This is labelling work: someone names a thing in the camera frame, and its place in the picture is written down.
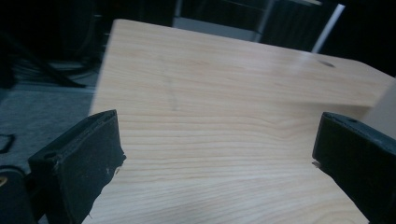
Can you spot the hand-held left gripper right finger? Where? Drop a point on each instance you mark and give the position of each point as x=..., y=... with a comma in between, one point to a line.
x=358, y=155

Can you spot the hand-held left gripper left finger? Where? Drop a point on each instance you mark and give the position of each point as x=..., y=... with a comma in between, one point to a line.
x=77, y=165

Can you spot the black stand legs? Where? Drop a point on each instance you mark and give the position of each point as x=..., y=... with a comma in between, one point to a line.
x=53, y=70

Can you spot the grey metal shelf frame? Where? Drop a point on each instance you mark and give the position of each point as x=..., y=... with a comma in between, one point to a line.
x=214, y=28

